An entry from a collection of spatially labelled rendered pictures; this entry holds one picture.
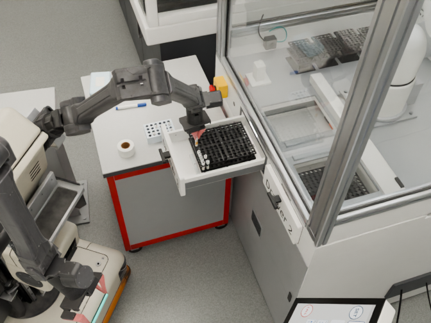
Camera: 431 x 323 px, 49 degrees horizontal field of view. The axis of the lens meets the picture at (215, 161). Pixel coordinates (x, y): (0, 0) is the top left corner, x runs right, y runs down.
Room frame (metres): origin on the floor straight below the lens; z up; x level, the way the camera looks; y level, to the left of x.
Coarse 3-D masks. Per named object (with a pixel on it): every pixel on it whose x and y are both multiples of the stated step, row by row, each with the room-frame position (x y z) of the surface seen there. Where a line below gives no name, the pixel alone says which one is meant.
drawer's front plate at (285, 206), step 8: (272, 168) 1.09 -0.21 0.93; (264, 176) 1.10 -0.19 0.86; (272, 176) 1.05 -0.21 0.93; (264, 184) 1.09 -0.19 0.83; (272, 184) 1.04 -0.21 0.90; (280, 184) 1.02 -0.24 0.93; (272, 192) 1.03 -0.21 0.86; (280, 192) 0.98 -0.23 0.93; (288, 200) 0.95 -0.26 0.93; (280, 208) 0.96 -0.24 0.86; (288, 208) 0.91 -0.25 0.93; (280, 216) 0.94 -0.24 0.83; (288, 216) 0.90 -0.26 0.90; (296, 216) 0.88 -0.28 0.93; (288, 224) 0.89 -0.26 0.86; (296, 224) 0.85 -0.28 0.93; (288, 232) 0.88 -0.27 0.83; (296, 232) 0.84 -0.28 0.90; (296, 240) 0.84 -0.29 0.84
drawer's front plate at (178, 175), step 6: (162, 126) 1.28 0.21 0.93; (162, 132) 1.26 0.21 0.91; (162, 138) 1.28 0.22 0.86; (168, 138) 1.22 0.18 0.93; (168, 144) 1.19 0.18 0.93; (168, 150) 1.18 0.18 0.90; (174, 156) 1.13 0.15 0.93; (174, 162) 1.10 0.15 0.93; (174, 168) 1.09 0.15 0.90; (180, 168) 1.08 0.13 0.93; (174, 174) 1.10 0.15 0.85; (180, 174) 1.05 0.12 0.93; (180, 180) 1.02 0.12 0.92; (180, 186) 1.02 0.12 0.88; (180, 192) 1.03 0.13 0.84
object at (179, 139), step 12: (216, 120) 1.35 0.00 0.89; (228, 120) 1.36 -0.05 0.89; (240, 120) 1.38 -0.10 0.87; (168, 132) 1.28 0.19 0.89; (180, 132) 1.29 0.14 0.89; (252, 132) 1.31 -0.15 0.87; (180, 144) 1.27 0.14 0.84; (180, 156) 1.21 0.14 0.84; (264, 156) 1.19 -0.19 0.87; (192, 168) 1.15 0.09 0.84; (228, 168) 1.11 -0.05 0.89; (240, 168) 1.12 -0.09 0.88; (252, 168) 1.14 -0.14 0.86; (192, 180) 1.06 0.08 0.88; (204, 180) 1.07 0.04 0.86; (216, 180) 1.09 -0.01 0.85
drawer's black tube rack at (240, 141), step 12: (204, 132) 1.28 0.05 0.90; (216, 132) 1.28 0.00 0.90; (228, 132) 1.29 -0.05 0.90; (240, 132) 1.29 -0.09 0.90; (204, 144) 1.22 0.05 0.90; (216, 144) 1.22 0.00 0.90; (228, 144) 1.22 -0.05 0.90; (240, 144) 1.25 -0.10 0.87; (252, 144) 1.23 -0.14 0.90; (216, 156) 1.16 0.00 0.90; (228, 156) 1.16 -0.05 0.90; (240, 156) 1.16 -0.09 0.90; (252, 156) 1.19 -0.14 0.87; (216, 168) 1.13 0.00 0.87
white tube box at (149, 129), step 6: (162, 120) 1.44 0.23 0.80; (168, 120) 1.44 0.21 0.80; (144, 126) 1.40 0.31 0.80; (150, 126) 1.40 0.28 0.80; (168, 126) 1.40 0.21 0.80; (144, 132) 1.39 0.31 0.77; (150, 132) 1.37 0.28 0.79; (156, 132) 1.37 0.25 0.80; (150, 138) 1.34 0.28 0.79; (156, 138) 1.34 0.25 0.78
